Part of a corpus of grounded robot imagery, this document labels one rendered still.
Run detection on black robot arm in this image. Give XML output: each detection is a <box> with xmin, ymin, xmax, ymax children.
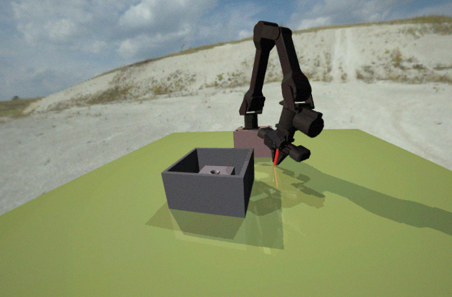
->
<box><xmin>239</xmin><ymin>20</ymin><xmax>324</xmax><ymax>150</ymax></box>

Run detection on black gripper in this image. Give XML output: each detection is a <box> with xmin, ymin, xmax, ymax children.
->
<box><xmin>257</xmin><ymin>122</ymin><xmax>311</xmax><ymax>165</ymax></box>

